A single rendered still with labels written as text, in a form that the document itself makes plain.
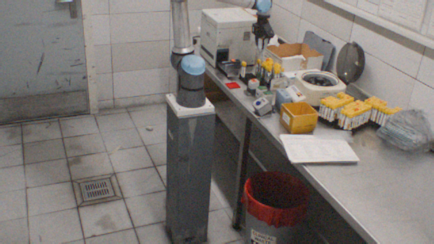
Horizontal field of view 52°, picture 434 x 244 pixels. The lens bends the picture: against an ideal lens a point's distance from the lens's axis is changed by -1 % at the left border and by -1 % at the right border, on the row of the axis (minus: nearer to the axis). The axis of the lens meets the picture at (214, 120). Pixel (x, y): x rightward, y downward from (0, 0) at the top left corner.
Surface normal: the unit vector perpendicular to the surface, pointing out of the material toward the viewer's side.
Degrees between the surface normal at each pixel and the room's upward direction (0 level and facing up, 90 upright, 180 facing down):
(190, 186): 90
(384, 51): 90
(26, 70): 90
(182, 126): 90
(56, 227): 0
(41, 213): 0
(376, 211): 0
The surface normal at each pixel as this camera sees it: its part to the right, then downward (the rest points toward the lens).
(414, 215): 0.06, -0.87
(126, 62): 0.38, 0.46
